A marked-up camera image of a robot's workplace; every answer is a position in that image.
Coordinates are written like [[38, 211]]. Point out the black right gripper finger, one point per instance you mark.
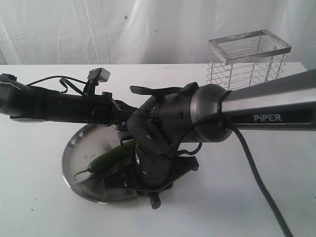
[[182, 166], [122, 179]]

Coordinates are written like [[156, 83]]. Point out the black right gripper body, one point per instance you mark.
[[152, 176]]

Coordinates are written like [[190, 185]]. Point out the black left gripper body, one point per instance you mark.
[[108, 111]]

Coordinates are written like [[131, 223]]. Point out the green chili pepper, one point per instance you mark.
[[109, 158]]

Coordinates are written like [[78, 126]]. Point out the black-handled serrated knife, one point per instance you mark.
[[154, 200]]

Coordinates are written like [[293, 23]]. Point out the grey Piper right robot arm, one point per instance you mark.
[[206, 114]]

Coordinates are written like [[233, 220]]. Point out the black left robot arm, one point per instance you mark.
[[30, 103]]

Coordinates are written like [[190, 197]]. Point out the round stainless steel plate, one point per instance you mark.
[[85, 145]]

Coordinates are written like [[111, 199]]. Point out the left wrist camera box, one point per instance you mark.
[[99, 74]]

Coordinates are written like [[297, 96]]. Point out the steel wire utensil holder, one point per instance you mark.
[[247, 59]]

